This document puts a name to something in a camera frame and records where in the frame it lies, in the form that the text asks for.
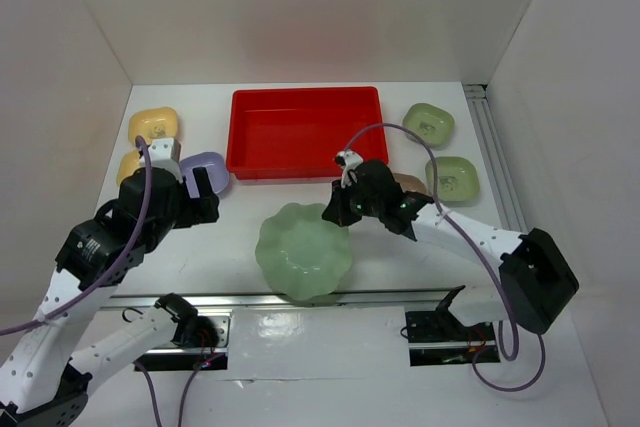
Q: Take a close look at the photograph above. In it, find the aluminium rail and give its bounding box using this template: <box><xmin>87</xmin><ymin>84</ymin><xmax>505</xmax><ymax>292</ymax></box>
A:
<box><xmin>99</xmin><ymin>286</ymin><xmax>466</xmax><ymax>311</ymax></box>

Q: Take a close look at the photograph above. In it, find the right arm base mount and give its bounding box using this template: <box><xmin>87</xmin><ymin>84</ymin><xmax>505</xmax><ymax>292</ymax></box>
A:
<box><xmin>400</xmin><ymin>311</ymin><xmax>500</xmax><ymax>367</ymax></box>

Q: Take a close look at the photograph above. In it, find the yellow square plate far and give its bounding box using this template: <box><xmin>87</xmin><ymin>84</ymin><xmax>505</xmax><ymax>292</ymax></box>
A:
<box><xmin>128</xmin><ymin>106</ymin><xmax>180</xmax><ymax>145</ymax></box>

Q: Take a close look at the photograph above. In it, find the yellow square plate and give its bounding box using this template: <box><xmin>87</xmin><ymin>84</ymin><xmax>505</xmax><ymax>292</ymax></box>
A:
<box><xmin>128</xmin><ymin>106</ymin><xmax>180</xmax><ymax>145</ymax></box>
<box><xmin>116</xmin><ymin>150</ymin><xmax>142</xmax><ymax>186</ymax></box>

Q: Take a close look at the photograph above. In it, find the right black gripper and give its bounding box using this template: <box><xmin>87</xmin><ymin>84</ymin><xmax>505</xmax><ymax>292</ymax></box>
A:
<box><xmin>323</xmin><ymin>174</ymin><xmax>384</xmax><ymax>226</ymax></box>

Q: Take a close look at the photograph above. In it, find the brown square plate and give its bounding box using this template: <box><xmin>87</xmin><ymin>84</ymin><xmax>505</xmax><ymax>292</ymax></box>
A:
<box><xmin>393</xmin><ymin>172</ymin><xmax>430</xmax><ymax>195</ymax></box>

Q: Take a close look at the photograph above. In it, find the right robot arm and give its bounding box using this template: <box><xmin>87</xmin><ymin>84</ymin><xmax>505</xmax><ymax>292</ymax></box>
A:
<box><xmin>322</xmin><ymin>150</ymin><xmax>579</xmax><ymax>339</ymax></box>

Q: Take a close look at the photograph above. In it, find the green square plate near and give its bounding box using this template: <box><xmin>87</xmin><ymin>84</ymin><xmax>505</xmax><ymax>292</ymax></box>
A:
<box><xmin>425</xmin><ymin>156</ymin><xmax>481</xmax><ymax>205</ymax></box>

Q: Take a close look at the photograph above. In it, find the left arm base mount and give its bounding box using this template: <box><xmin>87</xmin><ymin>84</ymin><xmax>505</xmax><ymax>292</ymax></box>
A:
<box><xmin>138</xmin><ymin>313</ymin><xmax>231</xmax><ymax>372</ymax></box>

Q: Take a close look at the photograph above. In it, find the purple square plate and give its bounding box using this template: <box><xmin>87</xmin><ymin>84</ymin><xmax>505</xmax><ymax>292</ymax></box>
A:
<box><xmin>179</xmin><ymin>152</ymin><xmax>230</xmax><ymax>198</ymax></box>

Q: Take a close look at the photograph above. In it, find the red plastic bin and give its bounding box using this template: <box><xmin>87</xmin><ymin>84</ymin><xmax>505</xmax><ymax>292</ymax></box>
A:
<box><xmin>226</xmin><ymin>86</ymin><xmax>382</xmax><ymax>180</ymax></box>

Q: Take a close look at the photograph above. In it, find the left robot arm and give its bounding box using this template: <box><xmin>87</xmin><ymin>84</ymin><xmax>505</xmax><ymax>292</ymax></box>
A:
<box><xmin>1</xmin><ymin>168</ymin><xmax>219</xmax><ymax>426</ymax></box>

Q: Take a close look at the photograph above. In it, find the yellow square plate near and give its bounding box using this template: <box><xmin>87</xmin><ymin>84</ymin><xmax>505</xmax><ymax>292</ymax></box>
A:
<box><xmin>116</xmin><ymin>150</ymin><xmax>142</xmax><ymax>186</ymax></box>

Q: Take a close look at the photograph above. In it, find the green scalloped bowl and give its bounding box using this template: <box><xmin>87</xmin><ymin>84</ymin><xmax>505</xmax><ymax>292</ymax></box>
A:
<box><xmin>255</xmin><ymin>203</ymin><xmax>353</xmax><ymax>302</ymax></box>

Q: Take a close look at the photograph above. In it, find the green square plate far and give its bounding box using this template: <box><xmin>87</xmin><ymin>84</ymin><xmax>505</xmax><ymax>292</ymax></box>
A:
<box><xmin>402</xmin><ymin>103</ymin><xmax>455</xmax><ymax>147</ymax></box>

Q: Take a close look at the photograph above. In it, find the green square plate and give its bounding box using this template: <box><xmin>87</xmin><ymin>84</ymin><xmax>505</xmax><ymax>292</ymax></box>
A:
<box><xmin>402</xmin><ymin>103</ymin><xmax>455</xmax><ymax>147</ymax></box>
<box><xmin>425</xmin><ymin>156</ymin><xmax>481</xmax><ymax>205</ymax></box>

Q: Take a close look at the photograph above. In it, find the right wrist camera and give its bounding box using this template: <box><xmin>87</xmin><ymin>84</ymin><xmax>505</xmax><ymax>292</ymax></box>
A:
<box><xmin>334</xmin><ymin>149</ymin><xmax>363</xmax><ymax>188</ymax></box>

